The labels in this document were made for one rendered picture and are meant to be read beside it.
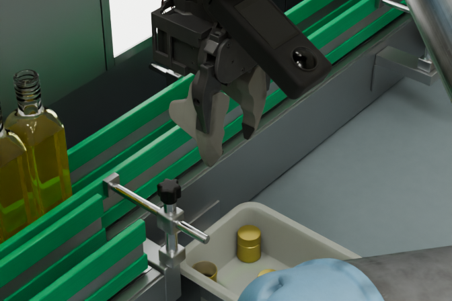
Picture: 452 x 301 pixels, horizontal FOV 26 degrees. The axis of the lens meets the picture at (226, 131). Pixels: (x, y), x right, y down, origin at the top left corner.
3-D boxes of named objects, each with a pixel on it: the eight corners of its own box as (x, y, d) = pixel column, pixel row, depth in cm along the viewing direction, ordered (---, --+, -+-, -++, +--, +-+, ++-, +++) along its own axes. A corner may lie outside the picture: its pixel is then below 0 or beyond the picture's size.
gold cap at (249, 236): (231, 252, 143) (232, 229, 140) (252, 242, 144) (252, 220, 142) (245, 266, 140) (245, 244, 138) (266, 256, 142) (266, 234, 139)
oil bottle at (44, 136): (50, 222, 132) (32, 91, 119) (80, 240, 129) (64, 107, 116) (19, 244, 128) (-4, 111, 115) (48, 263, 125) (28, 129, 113)
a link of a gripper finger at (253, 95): (229, 103, 103) (216, 37, 96) (274, 124, 100) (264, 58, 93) (210, 121, 101) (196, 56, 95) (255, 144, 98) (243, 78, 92)
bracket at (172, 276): (133, 261, 135) (130, 223, 131) (185, 293, 130) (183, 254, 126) (115, 275, 133) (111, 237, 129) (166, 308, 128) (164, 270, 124)
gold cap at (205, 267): (215, 259, 135) (215, 281, 138) (190, 261, 135) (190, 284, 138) (218, 277, 133) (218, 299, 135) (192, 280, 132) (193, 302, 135)
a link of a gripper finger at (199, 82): (214, 118, 94) (227, 34, 90) (229, 125, 93) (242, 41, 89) (182, 132, 90) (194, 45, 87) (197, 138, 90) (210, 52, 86)
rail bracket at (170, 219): (120, 218, 132) (114, 144, 124) (215, 275, 123) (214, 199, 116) (104, 229, 130) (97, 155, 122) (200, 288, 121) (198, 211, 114)
